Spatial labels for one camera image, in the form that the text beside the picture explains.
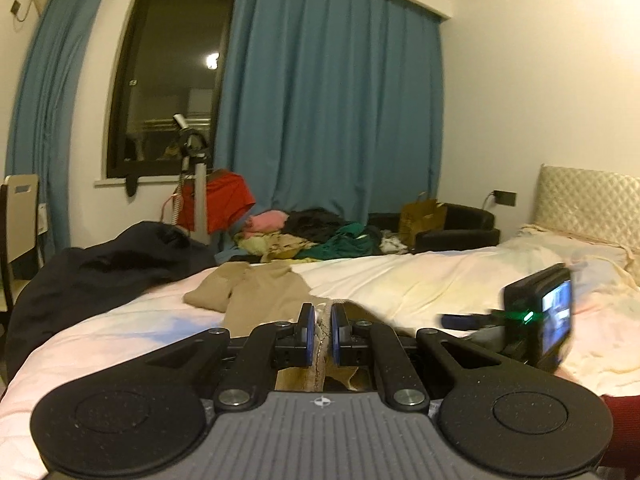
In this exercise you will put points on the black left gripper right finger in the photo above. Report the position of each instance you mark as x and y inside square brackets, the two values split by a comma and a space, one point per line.
[375, 344]

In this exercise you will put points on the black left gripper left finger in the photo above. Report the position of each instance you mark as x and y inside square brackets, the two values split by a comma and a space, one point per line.
[256, 360]

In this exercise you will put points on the tan khaki t-shirt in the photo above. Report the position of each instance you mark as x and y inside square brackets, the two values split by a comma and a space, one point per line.
[249, 295]

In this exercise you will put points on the red sleeve forearm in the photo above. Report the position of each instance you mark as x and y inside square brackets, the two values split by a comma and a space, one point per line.
[623, 451]

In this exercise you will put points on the black clothes pile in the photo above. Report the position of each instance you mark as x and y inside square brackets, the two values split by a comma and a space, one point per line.
[318, 225]

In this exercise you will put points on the pastel tie-dye bed sheet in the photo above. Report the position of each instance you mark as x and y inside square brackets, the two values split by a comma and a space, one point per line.
[407, 291]

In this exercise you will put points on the beige patterned garment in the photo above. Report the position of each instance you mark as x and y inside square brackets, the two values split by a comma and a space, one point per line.
[273, 246]

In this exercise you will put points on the green garment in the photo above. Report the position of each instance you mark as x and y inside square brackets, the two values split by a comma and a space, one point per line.
[352, 240]

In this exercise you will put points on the black armchair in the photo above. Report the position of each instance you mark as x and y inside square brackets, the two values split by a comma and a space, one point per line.
[465, 228]

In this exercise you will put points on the pink folded garment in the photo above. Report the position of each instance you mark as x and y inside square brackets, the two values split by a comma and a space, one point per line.
[267, 222]

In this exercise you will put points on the beige quilted headboard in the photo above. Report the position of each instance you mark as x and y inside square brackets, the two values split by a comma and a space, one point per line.
[595, 204]

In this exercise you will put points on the red garment on stand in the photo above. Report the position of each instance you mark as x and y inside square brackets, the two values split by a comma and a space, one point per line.
[228, 198]

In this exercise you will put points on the silver tripod stand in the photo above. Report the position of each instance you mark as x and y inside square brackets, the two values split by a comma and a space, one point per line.
[193, 148]

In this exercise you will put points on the black garment on bed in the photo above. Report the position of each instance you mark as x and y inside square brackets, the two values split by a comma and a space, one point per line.
[79, 283]

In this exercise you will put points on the blue right curtain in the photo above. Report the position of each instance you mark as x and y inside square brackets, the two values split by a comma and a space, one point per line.
[333, 103]

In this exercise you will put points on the beige chair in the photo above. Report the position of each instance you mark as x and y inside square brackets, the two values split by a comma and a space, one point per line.
[19, 230]

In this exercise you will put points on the dark window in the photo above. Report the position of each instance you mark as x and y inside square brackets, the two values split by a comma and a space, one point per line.
[170, 63]

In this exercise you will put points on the black wall socket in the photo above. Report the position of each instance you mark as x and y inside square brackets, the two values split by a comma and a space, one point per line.
[504, 198]

